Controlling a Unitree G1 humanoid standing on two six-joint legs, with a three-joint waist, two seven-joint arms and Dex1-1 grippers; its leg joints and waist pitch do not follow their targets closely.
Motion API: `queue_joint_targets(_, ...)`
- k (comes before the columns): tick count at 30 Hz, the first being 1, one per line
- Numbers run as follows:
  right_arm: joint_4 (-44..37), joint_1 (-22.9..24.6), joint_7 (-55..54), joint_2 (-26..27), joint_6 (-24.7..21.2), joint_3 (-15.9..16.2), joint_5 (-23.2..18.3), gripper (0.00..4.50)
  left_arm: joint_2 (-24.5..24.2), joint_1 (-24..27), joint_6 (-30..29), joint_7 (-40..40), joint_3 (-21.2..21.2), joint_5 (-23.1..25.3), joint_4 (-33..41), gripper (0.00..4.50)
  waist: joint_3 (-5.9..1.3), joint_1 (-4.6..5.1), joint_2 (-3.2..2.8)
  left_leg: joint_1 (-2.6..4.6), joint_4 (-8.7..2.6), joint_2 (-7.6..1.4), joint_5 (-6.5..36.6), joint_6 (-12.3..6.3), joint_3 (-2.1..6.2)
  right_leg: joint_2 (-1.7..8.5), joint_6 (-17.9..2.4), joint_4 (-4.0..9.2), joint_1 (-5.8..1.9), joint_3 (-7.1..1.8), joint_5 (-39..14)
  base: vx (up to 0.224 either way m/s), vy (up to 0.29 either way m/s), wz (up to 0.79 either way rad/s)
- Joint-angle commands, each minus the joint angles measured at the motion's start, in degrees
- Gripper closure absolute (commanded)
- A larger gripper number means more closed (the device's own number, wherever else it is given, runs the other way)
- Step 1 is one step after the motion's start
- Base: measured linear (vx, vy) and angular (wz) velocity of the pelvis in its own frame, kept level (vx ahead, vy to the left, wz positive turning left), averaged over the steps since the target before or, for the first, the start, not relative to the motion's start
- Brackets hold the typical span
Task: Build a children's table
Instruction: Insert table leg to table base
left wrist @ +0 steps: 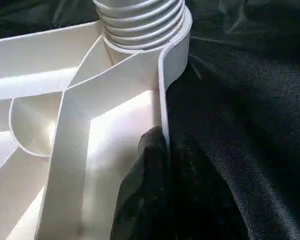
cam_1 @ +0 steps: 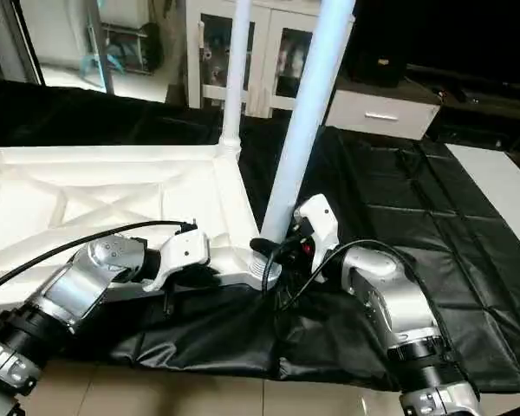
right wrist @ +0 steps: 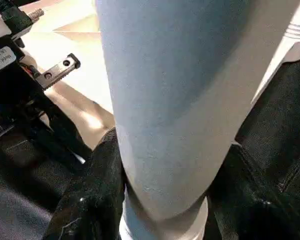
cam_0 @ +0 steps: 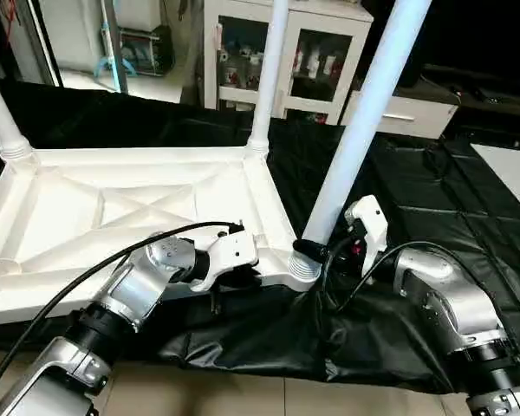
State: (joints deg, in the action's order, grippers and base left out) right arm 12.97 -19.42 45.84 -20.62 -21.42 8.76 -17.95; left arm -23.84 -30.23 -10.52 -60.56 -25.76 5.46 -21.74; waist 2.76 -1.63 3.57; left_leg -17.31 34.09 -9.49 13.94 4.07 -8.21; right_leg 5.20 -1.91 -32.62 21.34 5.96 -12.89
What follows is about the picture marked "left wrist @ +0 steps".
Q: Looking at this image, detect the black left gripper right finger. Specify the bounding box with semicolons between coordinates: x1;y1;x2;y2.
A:
169;131;251;240

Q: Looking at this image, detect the white plastic table top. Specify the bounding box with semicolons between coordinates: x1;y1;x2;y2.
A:
0;7;193;240

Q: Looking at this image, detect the white plastic table leg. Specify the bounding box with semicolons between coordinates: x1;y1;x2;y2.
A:
92;0;187;52

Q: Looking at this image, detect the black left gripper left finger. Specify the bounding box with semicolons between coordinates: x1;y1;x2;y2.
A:
110;126;172;240

